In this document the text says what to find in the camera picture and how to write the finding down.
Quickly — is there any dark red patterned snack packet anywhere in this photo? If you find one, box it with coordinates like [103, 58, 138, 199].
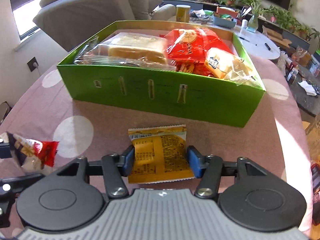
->
[1, 132, 59, 175]

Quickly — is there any yellow snack packet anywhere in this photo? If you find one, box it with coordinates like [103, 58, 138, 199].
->
[128, 125, 194, 184]

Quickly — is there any red checkered snack bag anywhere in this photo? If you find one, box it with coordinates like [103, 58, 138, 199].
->
[164, 28, 232, 76]

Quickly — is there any green cardboard box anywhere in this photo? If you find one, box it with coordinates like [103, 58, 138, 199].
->
[56, 19, 267, 129]

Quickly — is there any small yellow cracker packet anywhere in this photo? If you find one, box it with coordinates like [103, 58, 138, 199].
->
[204, 48, 258, 87]

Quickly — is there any clear bag of bread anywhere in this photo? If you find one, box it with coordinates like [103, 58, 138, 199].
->
[73, 32, 175, 71]

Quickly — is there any dark round side table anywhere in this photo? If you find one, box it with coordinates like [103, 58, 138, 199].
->
[287, 64, 319, 118]

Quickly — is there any dark glass jar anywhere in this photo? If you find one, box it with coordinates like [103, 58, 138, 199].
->
[286, 69, 297, 84]

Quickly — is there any white crumpled tissue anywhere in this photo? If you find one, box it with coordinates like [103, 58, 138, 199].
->
[298, 80, 317, 96]

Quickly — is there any white round table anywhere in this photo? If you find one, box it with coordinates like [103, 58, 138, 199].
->
[170, 16, 281, 61]

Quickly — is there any blue snack basket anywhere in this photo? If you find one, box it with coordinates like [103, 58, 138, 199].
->
[213, 14, 237, 29]

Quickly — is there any open cardboard box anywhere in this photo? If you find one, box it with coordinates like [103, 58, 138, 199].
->
[262, 25, 292, 49]

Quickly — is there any glass vase with plant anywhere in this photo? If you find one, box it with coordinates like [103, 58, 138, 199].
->
[246, 4, 260, 33]

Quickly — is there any beige sofa armchair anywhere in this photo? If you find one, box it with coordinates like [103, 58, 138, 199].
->
[33, 0, 176, 51]

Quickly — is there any yellow cylindrical can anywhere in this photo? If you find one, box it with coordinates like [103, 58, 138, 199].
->
[176, 4, 190, 23]

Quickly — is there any wall power socket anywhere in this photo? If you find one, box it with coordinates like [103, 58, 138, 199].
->
[27, 57, 39, 72]

